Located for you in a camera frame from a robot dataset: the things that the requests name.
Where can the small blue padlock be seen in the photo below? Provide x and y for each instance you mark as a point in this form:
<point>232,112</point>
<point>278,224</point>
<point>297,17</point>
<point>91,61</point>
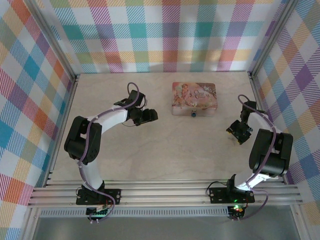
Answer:
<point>193,114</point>

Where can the pink floral tin box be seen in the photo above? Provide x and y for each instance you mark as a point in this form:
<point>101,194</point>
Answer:
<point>193,98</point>

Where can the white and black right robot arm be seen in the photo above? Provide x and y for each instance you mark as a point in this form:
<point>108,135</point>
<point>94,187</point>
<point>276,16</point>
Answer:
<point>271,152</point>

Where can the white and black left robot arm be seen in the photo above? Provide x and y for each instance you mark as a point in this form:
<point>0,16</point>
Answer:
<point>86,140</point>

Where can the aluminium left side rail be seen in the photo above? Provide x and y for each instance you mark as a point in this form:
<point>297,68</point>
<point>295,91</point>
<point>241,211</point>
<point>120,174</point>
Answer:
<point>60,130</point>

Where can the aluminium corner post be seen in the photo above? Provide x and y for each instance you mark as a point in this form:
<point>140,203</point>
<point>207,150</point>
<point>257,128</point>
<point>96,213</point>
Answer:
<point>53,40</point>
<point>272,35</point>

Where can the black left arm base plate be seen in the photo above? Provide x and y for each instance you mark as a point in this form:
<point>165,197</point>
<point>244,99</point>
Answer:
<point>113,196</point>

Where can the grey metal panel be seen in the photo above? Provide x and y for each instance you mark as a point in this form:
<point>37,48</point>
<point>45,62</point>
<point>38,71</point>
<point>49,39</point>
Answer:
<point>162,228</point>

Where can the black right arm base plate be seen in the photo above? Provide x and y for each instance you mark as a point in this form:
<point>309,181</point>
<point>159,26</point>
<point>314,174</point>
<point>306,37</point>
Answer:
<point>218,193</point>

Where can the aluminium right corner post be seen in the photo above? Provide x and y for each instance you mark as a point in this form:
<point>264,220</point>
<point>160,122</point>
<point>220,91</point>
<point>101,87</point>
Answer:
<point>272,35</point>

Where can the aluminium front frame rails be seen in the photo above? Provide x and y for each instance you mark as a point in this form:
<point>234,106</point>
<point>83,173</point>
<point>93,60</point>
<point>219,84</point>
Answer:
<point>165,193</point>

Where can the aluminium left corner post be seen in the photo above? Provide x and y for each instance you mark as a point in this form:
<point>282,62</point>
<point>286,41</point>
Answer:
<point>53,40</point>

